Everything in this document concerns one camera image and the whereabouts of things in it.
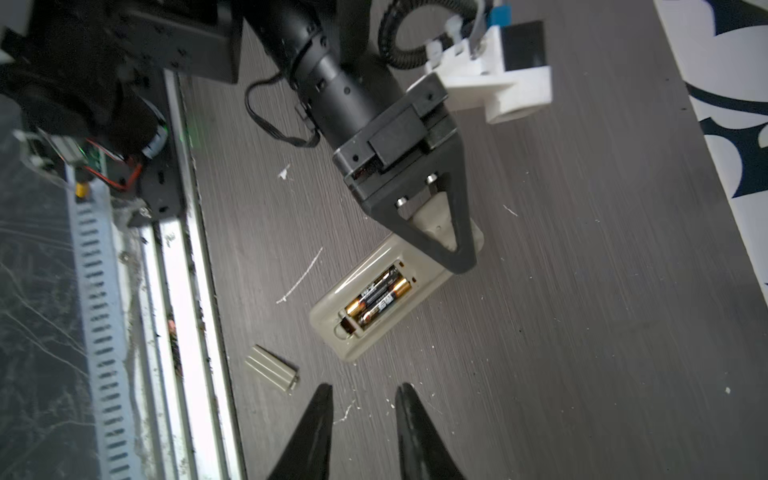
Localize black corrugated cable conduit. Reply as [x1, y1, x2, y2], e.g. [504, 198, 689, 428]
[376, 0, 481, 71]

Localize white remote control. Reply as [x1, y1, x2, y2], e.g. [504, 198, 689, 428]
[308, 191, 486, 364]

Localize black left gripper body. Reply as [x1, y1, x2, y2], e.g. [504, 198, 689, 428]
[333, 73, 458, 203]

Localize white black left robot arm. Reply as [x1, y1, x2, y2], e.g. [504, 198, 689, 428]
[1, 1, 476, 274]

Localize black AAA battery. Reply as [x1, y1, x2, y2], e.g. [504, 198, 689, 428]
[357, 276, 411, 329]
[345, 266, 401, 318]

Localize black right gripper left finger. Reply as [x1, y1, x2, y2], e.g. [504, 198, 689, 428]
[268, 383, 334, 479]

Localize white slotted cable duct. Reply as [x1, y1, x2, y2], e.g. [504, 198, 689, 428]
[68, 181, 144, 479]

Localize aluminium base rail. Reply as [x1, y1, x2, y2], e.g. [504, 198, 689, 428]
[141, 71, 245, 479]

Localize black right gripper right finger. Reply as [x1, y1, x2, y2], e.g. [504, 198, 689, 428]
[395, 383, 465, 479]

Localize beige battery cover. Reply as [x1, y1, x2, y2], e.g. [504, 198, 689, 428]
[245, 345, 298, 393]

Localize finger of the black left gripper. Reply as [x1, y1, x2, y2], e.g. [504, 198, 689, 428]
[360, 134, 477, 274]

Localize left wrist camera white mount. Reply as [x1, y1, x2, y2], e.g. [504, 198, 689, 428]
[421, 1, 553, 124]

